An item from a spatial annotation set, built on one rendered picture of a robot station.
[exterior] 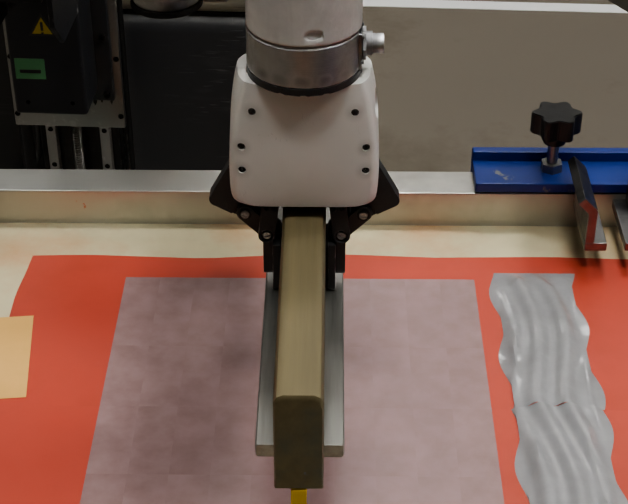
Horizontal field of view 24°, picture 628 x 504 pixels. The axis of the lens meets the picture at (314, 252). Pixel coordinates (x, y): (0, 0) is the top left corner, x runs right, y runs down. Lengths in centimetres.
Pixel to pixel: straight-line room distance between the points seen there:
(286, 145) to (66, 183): 41
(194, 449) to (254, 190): 21
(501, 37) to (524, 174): 254
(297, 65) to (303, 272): 13
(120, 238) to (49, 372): 19
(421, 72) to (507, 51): 25
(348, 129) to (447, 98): 259
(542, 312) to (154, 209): 36
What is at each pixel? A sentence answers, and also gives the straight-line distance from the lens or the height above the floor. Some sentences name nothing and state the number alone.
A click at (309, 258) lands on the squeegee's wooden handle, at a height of 114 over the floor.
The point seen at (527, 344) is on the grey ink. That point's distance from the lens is 119.
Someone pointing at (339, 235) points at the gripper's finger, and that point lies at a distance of 101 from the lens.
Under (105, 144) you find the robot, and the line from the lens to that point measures 216.
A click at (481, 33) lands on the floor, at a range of 387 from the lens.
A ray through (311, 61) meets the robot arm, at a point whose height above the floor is 127.
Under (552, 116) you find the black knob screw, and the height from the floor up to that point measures 106.
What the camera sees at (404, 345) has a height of 96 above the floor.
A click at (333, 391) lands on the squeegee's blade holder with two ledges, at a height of 107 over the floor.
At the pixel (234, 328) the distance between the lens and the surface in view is 120.
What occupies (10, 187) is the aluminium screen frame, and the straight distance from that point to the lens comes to 134.
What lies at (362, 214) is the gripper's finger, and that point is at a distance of 101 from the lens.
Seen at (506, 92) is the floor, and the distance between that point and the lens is 359.
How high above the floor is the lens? 168
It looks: 35 degrees down
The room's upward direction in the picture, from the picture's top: straight up
